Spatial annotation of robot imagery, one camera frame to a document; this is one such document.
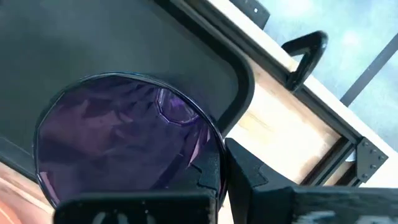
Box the purple translucent cup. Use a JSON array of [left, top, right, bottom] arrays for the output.
[[32, 72, 229, 210]]

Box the black frame handle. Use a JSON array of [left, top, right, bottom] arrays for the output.
[[280, 30, 329, 93]]

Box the black plastic tray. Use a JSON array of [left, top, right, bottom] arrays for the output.
[[0, 0, 256, 184]]

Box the black aluminium table frame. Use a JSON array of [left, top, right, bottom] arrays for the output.
[[155, 0, 390, 188]]

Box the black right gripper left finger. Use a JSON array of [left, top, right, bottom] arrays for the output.
[[52, 146, 223, 224]]

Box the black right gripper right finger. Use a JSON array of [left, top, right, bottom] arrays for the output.
[[224, 138, 398, 224]]

